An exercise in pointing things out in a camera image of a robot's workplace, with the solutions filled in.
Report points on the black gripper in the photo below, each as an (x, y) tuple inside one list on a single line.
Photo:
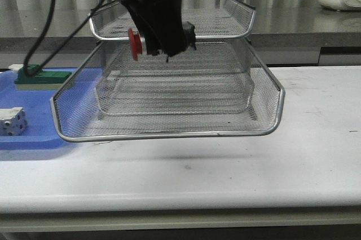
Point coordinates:
[(147, 13)]

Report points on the red emergency stop button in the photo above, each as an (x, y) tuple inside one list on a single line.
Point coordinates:
[(143, 43)]

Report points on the silver mesh tray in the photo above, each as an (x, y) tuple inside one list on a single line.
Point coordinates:
[(148, 96), (213, 19), (213, 58)]

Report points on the silver mesh top tray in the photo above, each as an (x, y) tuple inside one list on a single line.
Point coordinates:
[(213, 19)]

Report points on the silver mesh bottom tray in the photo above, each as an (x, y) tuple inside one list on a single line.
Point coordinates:
[(148, 96)]

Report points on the steel background counter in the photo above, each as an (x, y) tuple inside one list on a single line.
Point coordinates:
[(281, 36)]

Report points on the green electrical component block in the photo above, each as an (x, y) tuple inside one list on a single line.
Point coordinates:
[(43, 80)]

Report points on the white terminal block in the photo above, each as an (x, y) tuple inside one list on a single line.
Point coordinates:
[(13, 121)]

